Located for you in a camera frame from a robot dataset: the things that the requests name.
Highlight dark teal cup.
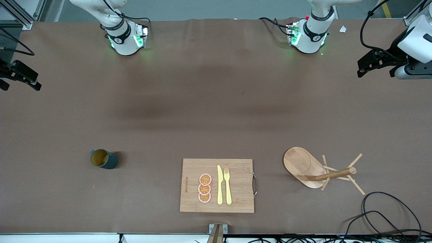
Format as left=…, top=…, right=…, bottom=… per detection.
left=90, top=149, right=118, bottom=170

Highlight wooden mug rack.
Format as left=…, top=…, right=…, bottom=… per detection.
left=283, top=147, right=366, bottom=196

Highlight brown table cover sheet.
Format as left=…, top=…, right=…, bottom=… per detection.
left=0, top=18, right=432, bottom=234

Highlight bamboo cutting board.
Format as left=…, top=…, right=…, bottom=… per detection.
left=180, top=159, right=258, bottom=213

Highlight yellow plastic fork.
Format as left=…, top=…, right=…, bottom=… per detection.
left=224, top=168, right=233, bottom=205

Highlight yellow plastic knife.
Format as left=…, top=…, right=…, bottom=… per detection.
left=217, top=165, right=223, bottom=205

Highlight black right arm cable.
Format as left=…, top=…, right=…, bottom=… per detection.
left=0, top=27, right=35, bottom=56

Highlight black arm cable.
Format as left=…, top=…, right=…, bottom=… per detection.
left=0, top=27, right=35, bottom=56
left=360, top=0, right=429, bottom=63

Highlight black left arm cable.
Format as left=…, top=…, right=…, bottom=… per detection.
left=360, top=0, right=429, bottom=63

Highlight aluminium frame profile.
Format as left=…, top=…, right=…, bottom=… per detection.
left=0, top=0, right=46, bottom=30
left=404, top=0, right=432, bottom=26

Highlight black left base cable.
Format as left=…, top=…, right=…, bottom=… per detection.
left=259, top=17, right=291, bottom=36

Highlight black base cable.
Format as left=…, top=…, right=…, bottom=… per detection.
left=259, top=17, right=291, bottom=36
left=103, top=0, right=151, bottom=32

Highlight black cable large loop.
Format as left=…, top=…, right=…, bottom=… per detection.
left=362, top=191, right=422, bottom=238

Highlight black right base cable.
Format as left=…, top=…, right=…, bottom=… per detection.
left=103, top=0, right=151, bottom=32

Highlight black cable small loop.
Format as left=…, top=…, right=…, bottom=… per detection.
left=344, top=211, right=405, bottom=237

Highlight white table edge rail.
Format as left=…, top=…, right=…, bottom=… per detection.
left=0, top=233, right=432, bottom=243

